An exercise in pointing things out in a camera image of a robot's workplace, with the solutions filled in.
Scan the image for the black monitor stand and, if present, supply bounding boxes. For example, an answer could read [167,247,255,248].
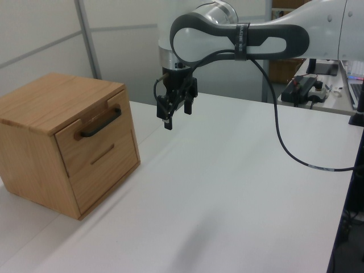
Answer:
[305,58,340,77]

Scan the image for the black drawer handle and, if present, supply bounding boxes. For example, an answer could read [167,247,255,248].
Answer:
[80,105,122,139]

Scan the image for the brown cardboard box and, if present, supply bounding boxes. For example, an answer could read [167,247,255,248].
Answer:
[268,58,305,85]

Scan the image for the wooden drawer with handle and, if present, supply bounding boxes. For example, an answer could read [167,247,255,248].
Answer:
[54,90,135,179]

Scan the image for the black stand pole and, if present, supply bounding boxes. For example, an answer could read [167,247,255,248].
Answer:
[348,82,364,127]

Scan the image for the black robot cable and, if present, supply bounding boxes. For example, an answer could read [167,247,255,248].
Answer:
[186,49,356,173]

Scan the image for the grey partition post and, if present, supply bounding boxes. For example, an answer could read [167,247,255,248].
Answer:
[76,0,102,81]

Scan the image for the black power unit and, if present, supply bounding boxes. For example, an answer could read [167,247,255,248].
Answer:
[284,76,317,104]

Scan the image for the black strap on arm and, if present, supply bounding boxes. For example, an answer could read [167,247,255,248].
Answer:
[234,22,251,62]

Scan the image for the wooden cabinet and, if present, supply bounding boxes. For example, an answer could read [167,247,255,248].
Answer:
[0,72,142,221]

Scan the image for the grey emergency stop box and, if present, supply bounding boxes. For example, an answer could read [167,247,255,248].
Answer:
[308,81,328,104]

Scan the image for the silver laptop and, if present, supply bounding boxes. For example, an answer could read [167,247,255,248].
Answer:
[338,60,364,111]

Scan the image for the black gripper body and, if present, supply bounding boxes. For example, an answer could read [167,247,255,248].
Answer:
[166,68,198,101]

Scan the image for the wooden drawer with slot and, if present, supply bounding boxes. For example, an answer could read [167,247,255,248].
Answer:
[67,129,142,216]

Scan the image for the grey desk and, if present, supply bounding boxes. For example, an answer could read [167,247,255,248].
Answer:
[280,59,359,117]

